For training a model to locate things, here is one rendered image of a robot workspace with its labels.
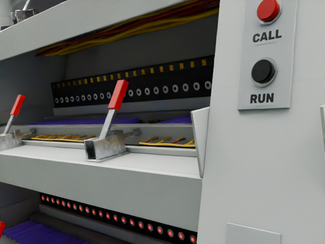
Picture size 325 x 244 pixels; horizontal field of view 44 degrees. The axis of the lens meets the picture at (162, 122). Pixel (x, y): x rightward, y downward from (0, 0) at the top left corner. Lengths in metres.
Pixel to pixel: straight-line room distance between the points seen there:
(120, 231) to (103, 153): 0.24
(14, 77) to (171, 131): 0.51
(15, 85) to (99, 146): 0.48
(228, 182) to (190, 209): 0.05
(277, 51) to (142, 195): 0.17
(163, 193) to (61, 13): 0.30
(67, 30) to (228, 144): 0.32
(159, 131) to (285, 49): 0.20
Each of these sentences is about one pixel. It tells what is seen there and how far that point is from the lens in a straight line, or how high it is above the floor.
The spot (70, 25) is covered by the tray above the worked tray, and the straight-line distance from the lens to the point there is 0.53.
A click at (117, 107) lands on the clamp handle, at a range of 0.44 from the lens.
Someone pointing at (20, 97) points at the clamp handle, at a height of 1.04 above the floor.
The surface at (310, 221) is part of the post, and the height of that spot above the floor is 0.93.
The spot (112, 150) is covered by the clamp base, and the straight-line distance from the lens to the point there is 0.43.
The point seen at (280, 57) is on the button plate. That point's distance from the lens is 0.27.
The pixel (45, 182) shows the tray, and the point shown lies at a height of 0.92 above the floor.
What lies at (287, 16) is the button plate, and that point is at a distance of 0.28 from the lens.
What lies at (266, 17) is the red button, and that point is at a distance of 0.29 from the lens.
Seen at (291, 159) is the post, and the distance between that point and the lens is 0.26.
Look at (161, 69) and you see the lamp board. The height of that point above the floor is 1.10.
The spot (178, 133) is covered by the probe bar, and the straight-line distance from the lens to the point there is 0.41.
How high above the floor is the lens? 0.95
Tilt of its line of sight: 7 degrees up
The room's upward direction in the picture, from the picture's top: 6 degrees clockwise
